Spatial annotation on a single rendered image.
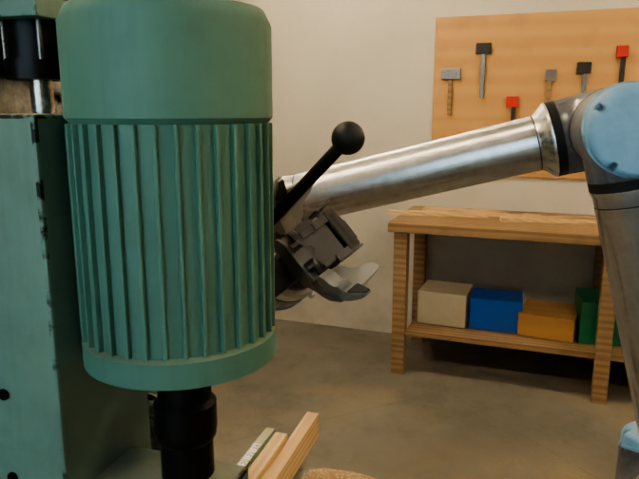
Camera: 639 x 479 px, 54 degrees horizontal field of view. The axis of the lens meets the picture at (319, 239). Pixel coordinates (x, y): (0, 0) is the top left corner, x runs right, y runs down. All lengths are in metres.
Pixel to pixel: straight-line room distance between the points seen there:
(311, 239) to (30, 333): 0.33
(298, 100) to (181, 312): 3.63
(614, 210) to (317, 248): 0.39
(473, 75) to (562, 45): 0.49
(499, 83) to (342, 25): 1.01
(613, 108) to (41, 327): 0.68
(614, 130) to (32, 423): 0.72
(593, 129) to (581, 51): 2.95
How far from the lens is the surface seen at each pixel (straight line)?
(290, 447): 0.96
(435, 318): 3.58
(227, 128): 0.50
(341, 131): 0.64
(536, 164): 1.01
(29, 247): 0.59
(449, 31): 3.85
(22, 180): 0.58
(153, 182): 0.49
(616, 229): 0.89
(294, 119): 4.12
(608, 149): 0.85
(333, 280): 0.71
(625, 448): 1.22
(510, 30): 3.82
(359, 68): 3.98
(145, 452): 0.72
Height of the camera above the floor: 1.42
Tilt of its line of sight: 12 degrees down
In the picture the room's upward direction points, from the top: straight up
